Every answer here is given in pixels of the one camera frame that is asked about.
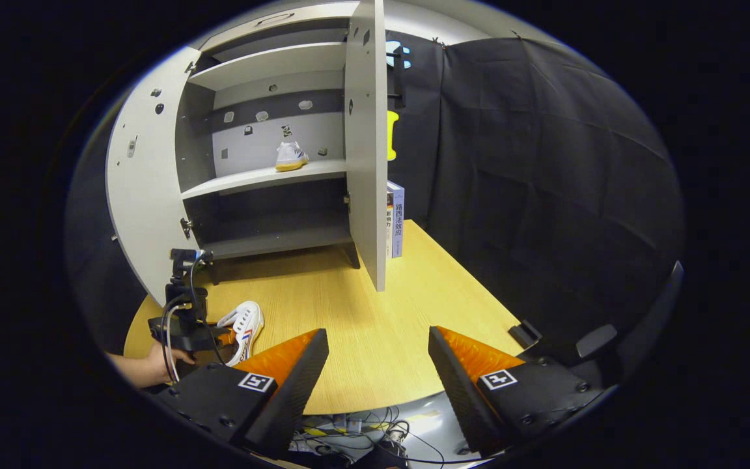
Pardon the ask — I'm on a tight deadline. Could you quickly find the purple and white book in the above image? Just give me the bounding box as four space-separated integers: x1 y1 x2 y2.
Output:
391 180 406 259

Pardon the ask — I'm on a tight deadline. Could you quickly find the white shoe cabinet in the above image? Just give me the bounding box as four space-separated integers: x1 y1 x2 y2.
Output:
105 0 390 307

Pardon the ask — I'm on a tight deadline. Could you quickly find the white shoe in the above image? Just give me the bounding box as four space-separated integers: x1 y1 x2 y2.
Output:
217 300 265 367
275 141 310 173

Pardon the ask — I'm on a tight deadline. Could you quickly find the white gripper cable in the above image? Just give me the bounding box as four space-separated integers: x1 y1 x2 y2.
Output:
159 293 182 384

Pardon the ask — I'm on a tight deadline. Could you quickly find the bundle of black cables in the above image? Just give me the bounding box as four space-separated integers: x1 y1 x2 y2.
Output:
289 406 480 467

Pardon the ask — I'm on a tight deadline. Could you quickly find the white cabinet drawer front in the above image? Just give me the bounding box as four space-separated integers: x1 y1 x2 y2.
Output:
198 1 360 54

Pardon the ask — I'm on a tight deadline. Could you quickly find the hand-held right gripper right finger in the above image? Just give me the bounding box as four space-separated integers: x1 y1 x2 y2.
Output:
427 326 607 457

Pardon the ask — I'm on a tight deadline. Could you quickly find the black table clamp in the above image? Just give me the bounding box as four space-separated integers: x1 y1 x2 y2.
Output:
508 319 543 350

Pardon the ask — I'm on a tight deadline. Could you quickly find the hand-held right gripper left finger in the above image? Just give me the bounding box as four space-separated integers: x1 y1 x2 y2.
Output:
154 328 330 460

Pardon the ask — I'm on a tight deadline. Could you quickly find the black backdrop cloth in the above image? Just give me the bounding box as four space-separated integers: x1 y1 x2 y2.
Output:
66 29 685 391

